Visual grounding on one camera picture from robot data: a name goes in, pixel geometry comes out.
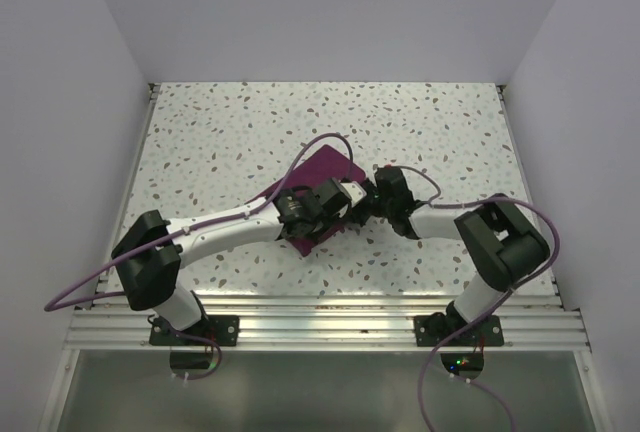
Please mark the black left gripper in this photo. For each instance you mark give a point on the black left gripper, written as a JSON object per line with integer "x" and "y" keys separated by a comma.
{"x": 320, "y": 232}

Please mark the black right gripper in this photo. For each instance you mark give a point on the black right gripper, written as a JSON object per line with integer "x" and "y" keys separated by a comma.
{"x": 357, "y": 216}

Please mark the purple cloth mat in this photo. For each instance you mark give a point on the purple cloth mat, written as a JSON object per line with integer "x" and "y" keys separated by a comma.
{"x": 323, "y": 164}

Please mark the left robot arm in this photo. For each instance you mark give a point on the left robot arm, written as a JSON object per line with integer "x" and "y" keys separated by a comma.
{"x": 154, "y": 250}

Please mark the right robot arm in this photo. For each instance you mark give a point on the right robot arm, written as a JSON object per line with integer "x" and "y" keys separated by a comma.
{"x": 504, "y": 246}

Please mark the aluminium rail frame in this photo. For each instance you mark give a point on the aluminium rail frame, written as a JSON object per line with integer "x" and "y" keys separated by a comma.
{"x": 213, "y": 146}

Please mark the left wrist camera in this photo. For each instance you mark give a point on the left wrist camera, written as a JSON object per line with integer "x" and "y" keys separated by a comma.
{"x": 337, "y": 198}

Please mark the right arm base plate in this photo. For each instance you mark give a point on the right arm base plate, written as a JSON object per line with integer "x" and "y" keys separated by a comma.
{"x": 441, "y": 329}

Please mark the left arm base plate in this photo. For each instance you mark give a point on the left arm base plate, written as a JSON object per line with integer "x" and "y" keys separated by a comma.
{"x": 221, "y": 329}

